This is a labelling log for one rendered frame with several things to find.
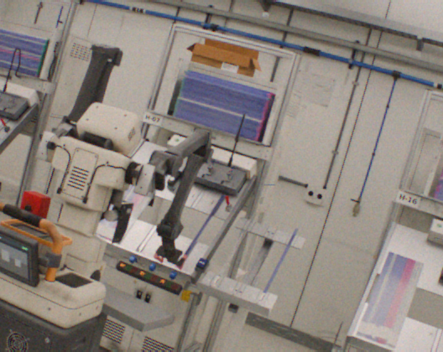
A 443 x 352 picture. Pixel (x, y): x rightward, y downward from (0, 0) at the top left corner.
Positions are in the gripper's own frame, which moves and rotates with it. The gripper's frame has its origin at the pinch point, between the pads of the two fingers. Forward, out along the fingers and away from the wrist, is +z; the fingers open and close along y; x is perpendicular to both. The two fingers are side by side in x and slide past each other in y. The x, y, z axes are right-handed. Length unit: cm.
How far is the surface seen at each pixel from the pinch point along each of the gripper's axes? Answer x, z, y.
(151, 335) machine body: 7, 64, 15
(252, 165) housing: -73, 0, -7
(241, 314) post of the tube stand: -2.5, 23.7, -33.5
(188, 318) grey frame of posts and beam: 9.8, 24.2, -11.9
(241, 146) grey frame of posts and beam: -81, -3, 3
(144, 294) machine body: -7, 50, 25
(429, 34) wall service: -247, 6, -64
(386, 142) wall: -208, 78, -53
